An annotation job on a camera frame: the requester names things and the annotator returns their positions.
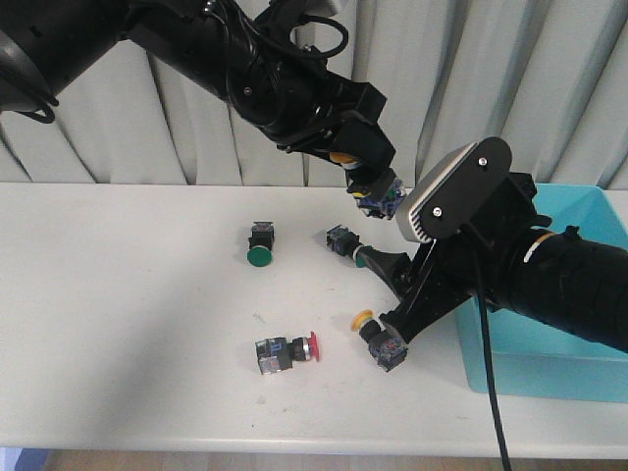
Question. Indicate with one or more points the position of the yellow push button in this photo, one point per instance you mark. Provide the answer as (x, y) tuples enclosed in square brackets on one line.
[(388, 350), (377, 194)]

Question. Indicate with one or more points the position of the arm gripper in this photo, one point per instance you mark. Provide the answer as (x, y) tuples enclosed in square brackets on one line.
[(452, 271), (288, 93)]

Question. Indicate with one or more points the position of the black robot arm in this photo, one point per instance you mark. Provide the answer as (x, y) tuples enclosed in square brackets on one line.
[(514, 254), (45, 45)]

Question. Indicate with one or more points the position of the right green push button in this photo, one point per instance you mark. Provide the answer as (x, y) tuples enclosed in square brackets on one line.
[(345, 243)]

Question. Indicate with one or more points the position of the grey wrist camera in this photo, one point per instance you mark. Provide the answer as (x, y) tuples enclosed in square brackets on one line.
[(453, 190)]

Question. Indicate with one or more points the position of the green push button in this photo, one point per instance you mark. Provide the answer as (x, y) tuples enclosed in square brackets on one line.
[(260, 244), (345, 243)]

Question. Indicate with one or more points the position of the left green push button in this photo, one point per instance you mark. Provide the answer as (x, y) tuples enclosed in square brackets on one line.
[(260, 244)]

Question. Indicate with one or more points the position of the lower red push button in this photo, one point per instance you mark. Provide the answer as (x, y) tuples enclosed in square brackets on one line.
[(277, 354)]

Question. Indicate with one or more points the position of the teal plastic box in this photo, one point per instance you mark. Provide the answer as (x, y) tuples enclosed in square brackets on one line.
[(533, 359)]

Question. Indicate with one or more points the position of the grey pleated curtain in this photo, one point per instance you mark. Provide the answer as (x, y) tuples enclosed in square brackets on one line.
[(549, 77)]

